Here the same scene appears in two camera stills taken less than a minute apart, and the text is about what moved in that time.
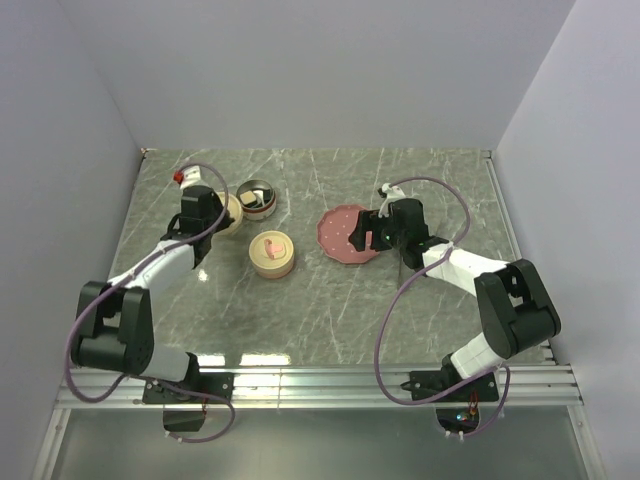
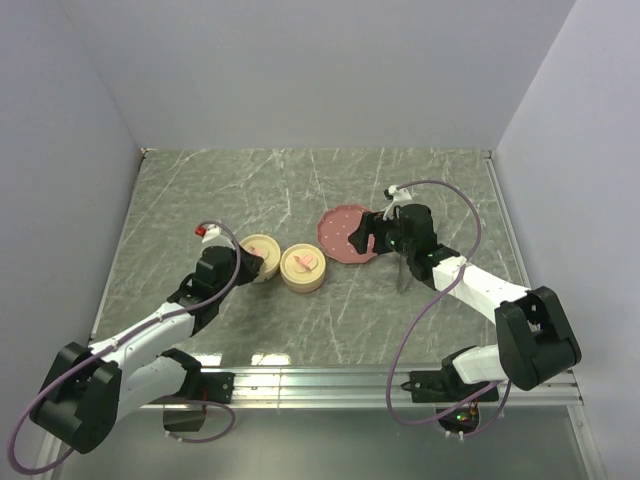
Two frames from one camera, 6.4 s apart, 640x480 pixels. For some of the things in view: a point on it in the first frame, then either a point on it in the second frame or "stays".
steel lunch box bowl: [257, 199] → [265, 276]
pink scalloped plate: [334, 229] stays
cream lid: [235, 210] → [268, 249]
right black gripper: [368, 221] stays
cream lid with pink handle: [271, 250] → [302, 267]
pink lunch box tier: [274, 273] → [304, 287]
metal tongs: [405, 273] stays
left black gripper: [225, 220] → [251, 265]
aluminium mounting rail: [526, 386] stays
